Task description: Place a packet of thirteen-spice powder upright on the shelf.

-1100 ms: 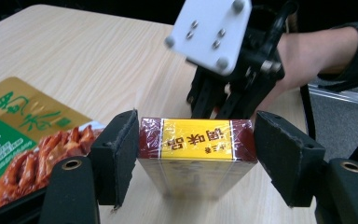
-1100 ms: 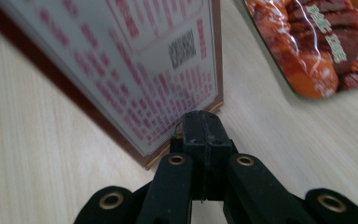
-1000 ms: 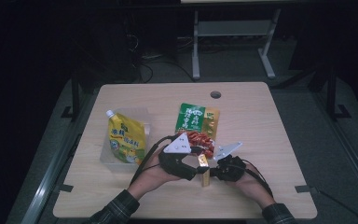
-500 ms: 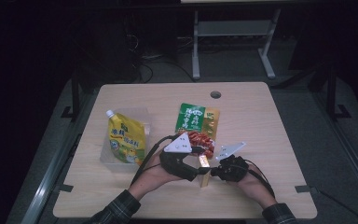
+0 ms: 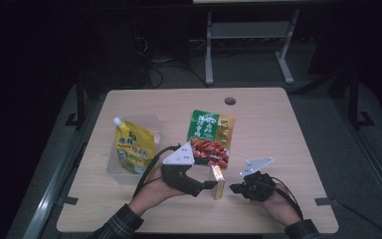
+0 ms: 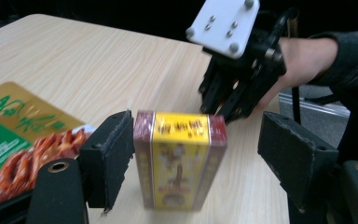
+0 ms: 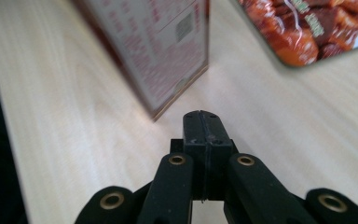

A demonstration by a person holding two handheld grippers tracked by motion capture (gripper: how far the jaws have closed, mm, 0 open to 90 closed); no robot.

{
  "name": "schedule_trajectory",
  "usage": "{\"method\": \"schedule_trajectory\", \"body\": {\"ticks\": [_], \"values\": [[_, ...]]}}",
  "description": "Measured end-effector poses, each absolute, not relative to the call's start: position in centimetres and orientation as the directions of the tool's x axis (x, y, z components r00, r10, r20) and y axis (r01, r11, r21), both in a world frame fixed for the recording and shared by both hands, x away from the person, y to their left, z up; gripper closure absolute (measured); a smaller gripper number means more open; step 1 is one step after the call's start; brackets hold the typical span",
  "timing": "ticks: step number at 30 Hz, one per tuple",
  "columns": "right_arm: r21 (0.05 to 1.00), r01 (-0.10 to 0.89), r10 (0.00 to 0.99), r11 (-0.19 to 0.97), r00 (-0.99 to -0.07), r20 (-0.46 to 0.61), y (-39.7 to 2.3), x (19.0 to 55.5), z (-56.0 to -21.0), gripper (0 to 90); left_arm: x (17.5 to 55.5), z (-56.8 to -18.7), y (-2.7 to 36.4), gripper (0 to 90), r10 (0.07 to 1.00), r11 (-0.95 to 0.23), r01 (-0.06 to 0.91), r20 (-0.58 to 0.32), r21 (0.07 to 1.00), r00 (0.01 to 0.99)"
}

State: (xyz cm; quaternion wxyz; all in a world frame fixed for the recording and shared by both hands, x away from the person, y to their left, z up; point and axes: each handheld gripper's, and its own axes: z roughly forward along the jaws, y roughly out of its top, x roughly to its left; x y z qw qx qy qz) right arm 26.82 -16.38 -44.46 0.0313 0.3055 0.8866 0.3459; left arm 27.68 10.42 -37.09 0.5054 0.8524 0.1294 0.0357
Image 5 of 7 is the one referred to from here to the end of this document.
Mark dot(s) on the clear plastic container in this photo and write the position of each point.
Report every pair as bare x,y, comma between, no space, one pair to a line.
114,171

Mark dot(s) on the person's right hand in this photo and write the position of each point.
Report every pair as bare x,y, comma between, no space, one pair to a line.
283,207

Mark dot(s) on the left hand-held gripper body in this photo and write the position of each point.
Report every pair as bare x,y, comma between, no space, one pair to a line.
179,176

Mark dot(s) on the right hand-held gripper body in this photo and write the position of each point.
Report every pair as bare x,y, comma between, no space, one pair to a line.
258,187

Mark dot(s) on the green and gold snack packet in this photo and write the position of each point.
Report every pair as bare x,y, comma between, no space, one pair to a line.
209,132

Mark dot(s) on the person's left hand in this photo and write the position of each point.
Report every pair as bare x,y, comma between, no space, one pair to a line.
152,194

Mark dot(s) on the yellow spout pouch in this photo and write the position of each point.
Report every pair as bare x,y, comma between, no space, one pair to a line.
134,146

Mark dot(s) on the white metal stand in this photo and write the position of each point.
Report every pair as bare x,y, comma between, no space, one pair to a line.
250,30

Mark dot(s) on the small yellow box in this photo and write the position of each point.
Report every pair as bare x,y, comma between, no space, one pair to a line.
219,186

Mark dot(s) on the black metal stand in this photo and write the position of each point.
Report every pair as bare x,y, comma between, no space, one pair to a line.
80,103
354,99

